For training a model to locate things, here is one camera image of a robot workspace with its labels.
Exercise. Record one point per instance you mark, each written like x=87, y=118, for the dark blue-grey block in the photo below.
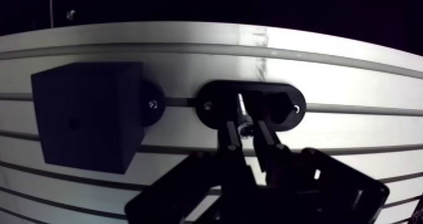
x=89, y=116

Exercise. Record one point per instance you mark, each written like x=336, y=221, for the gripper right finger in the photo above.
x=297, y=175

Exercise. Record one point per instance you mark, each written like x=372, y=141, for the steel bolt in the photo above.
x=244, y=118

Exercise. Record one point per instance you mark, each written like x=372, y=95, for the black oval holder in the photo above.
x=281, y=109

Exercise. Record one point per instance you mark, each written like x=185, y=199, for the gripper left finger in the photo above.
x=228, y=165

